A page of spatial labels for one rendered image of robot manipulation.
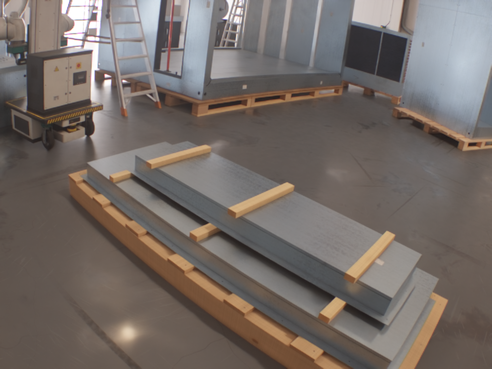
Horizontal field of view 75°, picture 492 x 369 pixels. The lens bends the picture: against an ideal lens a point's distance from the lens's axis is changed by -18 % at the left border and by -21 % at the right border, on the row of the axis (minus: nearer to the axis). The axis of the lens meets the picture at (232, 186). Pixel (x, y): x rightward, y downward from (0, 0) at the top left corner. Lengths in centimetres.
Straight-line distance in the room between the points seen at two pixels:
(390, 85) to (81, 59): 608
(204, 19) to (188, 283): 325
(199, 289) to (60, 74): 234
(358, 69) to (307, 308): 698
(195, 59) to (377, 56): 450
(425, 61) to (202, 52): 387
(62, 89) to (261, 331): 266
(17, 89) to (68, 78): 97
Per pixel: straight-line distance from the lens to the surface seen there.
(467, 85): 629
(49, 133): 345
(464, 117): 630
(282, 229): 174
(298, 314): 157
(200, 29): 448
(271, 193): 196
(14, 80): 429
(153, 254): 195
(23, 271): 208
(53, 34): 387
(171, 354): 162
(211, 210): 192
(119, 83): 446
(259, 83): 524
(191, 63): 459
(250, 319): 162
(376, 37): 806
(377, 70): 806
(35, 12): 376
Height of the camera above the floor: 128
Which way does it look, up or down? 26 degrees down
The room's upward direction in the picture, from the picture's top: 8 degrees clockwise
